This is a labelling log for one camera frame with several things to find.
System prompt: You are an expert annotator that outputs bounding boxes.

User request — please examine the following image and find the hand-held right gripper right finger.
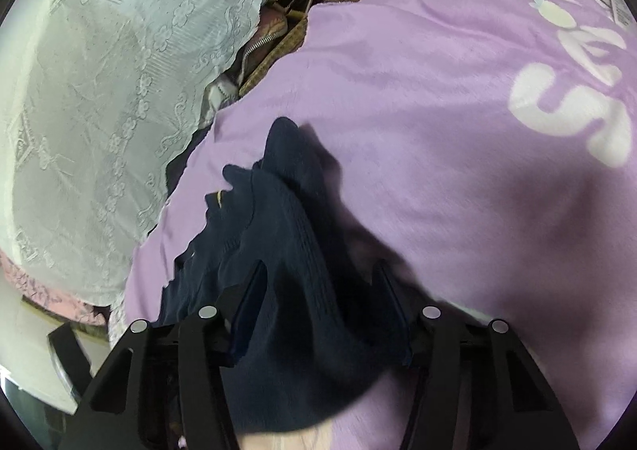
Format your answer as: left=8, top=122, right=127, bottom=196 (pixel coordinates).
left=372, top=263, right=581, bottom=450

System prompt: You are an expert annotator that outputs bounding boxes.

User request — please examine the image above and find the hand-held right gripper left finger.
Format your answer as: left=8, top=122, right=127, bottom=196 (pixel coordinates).
left=57, top=263, right=270, bottom=450

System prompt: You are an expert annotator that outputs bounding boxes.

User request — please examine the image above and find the navy knit sweater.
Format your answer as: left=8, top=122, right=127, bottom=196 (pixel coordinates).
left=156, top=116, right=415, bottom=434

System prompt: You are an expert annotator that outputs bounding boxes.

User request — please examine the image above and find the purple printed blanket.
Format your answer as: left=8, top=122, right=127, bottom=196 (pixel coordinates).
left=122, top=0, right=637, bottom=450

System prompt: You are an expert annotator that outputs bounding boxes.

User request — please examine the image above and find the pink floral cloth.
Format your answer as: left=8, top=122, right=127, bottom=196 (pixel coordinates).
left=0, top=251, right=113, bottom=327

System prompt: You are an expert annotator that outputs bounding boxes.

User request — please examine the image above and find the white lace cloth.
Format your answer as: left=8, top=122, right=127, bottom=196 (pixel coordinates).
left=0, top=0, right=312, bottom=307

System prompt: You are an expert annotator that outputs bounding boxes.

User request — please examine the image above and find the white fabric label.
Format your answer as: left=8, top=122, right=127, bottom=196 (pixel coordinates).
left=608, top=0, right=634, bottom=29

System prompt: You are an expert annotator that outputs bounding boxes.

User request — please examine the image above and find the black strap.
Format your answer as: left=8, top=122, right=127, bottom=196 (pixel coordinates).
left=47, top=321, right=96, bottom=403

